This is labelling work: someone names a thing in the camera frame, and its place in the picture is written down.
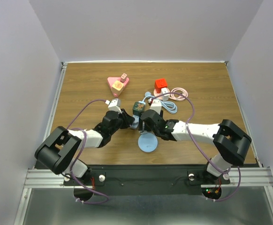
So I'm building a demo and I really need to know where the dark green charger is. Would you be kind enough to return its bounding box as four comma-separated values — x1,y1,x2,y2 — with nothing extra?
132,101,146,116

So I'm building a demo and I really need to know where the blue round socket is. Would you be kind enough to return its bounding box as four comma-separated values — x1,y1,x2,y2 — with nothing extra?
138,133,158,153

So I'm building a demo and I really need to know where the blue power strip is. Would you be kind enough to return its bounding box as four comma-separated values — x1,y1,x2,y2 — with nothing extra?
131,92,178,129

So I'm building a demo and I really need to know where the pink triangular socket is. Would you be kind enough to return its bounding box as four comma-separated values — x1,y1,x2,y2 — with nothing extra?
107,77,129,97

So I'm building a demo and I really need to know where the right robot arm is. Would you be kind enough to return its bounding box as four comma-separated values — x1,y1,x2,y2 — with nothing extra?
141,110,252,183

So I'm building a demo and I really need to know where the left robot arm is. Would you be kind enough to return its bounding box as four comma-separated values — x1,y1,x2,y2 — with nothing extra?
34,109,135,185

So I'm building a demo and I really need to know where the white charger adapter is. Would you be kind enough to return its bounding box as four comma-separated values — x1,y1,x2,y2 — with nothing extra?
160,87,170,101

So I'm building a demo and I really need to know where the red cube socket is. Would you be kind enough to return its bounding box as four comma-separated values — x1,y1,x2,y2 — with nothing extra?
154,78,167,93

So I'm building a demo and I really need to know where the small pink charger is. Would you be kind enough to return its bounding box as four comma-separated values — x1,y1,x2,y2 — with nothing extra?
120,73,127,83

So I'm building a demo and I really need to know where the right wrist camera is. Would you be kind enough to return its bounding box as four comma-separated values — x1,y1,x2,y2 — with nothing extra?
149,98,162,115

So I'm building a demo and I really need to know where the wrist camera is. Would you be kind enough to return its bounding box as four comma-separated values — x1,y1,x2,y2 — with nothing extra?
105,98,121,113
149,98,162,115

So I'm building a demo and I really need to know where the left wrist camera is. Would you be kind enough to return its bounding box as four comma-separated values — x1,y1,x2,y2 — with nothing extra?
105,98,121,113

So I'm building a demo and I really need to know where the pink coiled cable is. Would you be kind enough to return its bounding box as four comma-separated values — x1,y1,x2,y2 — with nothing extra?
170,87,189,101

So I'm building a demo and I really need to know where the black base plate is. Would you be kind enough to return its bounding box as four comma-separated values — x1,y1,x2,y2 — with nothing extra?
63,164,231,196

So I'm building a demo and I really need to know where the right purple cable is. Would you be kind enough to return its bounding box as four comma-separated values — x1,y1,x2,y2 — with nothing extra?
150,92,242,203

